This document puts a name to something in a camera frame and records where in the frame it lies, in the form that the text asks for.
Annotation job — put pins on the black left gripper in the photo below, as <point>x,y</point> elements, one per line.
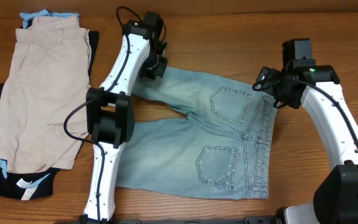
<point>159,70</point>

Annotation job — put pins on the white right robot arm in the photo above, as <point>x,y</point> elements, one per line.
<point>317,88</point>

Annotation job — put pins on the black garment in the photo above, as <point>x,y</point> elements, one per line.
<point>28,186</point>

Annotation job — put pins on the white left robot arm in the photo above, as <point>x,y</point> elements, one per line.
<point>110,114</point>

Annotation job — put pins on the beige shorts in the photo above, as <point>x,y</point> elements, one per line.
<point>41,116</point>

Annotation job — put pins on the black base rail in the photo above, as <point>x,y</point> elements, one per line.
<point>246,220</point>

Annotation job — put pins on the light blue denim shorts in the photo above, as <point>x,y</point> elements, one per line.
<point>220,148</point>

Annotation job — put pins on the light blue shirt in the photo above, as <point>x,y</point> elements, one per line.
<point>30,19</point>

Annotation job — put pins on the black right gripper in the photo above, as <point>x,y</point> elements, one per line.
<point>292,101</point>

